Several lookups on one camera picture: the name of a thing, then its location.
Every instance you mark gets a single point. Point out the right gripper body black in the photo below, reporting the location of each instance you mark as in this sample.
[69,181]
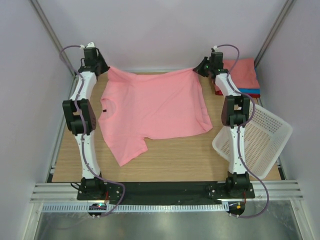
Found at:
[204,68]

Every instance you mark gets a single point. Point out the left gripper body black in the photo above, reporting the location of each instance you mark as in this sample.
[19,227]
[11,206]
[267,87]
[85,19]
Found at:
[101,63]

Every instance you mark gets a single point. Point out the pink t-shirt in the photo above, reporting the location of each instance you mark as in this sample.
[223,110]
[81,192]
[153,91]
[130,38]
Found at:
[154,106]

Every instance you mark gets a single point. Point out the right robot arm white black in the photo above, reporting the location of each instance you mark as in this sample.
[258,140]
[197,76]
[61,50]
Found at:
[234,117]

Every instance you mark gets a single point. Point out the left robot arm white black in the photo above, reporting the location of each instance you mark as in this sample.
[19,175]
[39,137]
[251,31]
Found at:
[81,122]

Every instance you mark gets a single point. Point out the folded red t-shirt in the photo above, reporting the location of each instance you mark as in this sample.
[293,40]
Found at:
[219,92]

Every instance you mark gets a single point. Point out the folded salmon t-shirt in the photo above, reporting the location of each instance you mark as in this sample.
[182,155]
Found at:
[244,75]

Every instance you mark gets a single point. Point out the folded blue t-shirt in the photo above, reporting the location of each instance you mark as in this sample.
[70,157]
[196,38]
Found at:
[250,91]

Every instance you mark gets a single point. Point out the white plastic basket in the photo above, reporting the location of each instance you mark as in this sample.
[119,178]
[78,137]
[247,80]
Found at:
[265,137]

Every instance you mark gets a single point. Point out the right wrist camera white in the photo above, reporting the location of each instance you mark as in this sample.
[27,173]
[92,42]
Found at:
[215,49]

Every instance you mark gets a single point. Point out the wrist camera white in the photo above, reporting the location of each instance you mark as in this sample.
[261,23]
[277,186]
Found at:
[90,45]
[215,49]

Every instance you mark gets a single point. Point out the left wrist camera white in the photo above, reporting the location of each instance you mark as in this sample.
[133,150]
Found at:
[90,45]

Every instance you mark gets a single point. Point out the left aluminium corner post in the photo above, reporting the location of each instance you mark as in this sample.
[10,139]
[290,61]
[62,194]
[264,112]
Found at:
[51,33]

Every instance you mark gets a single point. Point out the aluminium corner post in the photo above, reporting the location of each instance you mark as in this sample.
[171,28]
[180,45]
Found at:
[280,19]
[51,33]

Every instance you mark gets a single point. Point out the right aluminium corner post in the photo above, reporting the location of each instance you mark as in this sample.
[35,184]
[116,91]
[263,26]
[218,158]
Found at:
[280,19]

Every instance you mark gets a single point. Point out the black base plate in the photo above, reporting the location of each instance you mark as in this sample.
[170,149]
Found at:
[95,189]

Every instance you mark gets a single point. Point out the aluminium front rail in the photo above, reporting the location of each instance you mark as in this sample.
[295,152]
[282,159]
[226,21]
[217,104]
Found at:
[273,190]

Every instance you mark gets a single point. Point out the white slotted cable duct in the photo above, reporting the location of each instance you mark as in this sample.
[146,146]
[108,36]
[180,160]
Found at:
[100,208]

